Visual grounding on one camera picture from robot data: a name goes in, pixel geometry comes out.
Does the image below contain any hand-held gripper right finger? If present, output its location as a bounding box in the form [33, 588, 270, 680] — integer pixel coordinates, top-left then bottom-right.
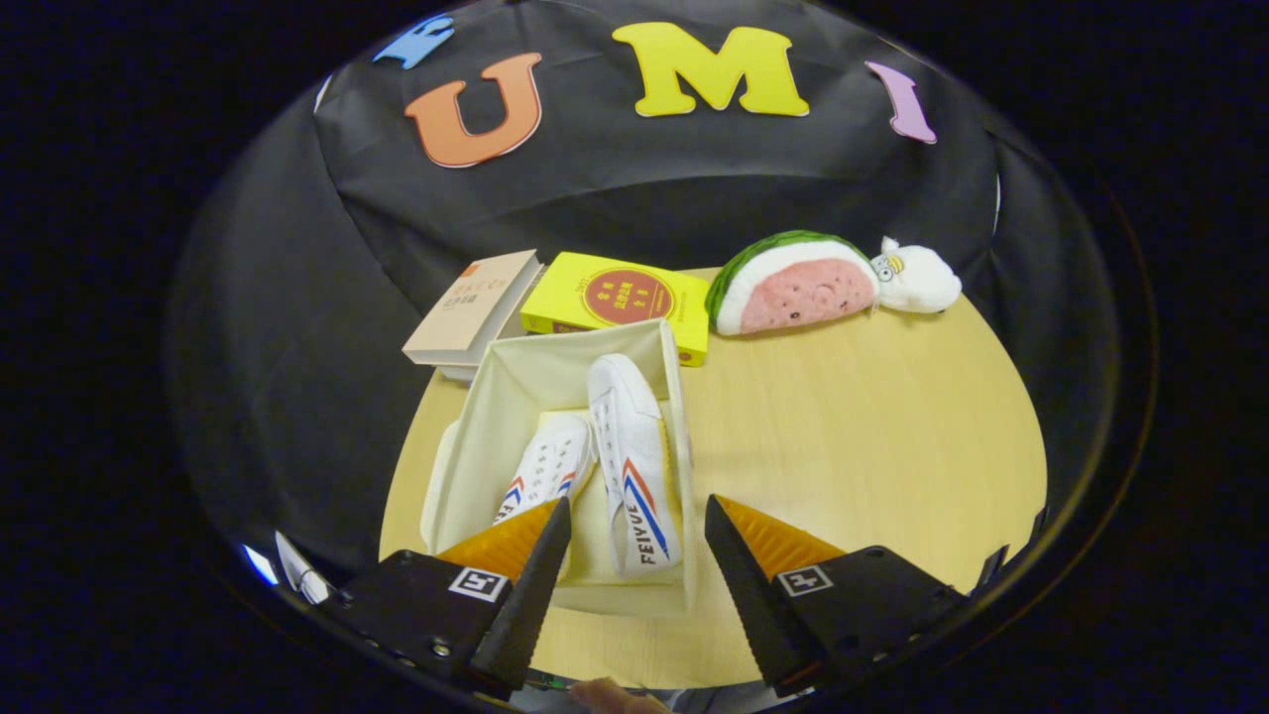
[704, 494, 1010, 697]

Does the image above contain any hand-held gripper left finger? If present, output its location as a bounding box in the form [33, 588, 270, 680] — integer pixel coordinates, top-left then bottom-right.
[332, 496, 574, 700]

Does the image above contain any white striped canvas shoe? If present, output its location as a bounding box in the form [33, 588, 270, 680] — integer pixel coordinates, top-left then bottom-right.
[587, 354, 685, 579]
[493, 413, 598, 527]

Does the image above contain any white fabric storage box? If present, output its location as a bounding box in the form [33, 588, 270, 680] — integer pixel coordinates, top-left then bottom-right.
[426, 319, 698, 618]

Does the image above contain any white flat device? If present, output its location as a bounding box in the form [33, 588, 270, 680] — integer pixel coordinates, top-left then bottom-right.
[275, 533, 333, 606]

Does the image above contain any lit computer screen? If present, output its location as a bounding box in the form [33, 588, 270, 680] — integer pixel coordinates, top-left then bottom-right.
[241, 541, 281, 588]

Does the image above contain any beige paperback book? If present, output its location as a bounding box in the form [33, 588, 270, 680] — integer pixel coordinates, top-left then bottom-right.
[403, 250, 544, 368]

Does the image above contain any watermelon slice plush toy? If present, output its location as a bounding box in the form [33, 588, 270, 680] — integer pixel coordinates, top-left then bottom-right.
[706, 230, 880, 336]

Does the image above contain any yellow book with red circle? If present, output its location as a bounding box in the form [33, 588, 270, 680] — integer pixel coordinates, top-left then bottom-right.
[519, 252, 712, 368]

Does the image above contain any white plush toy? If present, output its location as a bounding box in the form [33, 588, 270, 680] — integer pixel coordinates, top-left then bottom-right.
[870, 236, 963, 315]

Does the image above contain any black backdrop cloth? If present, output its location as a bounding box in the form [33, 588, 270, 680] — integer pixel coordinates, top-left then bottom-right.
[169, 0, 1116, 586]

